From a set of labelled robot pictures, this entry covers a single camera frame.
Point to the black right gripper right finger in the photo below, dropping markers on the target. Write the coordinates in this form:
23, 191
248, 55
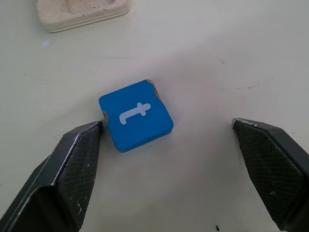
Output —
275, 171

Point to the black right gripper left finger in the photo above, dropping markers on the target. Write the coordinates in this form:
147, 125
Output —
58, 183

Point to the blue letter t block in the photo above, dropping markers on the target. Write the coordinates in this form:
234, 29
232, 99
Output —
137, 116

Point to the wooden letter tray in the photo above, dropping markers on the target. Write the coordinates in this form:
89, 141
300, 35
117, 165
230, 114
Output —
82, 12

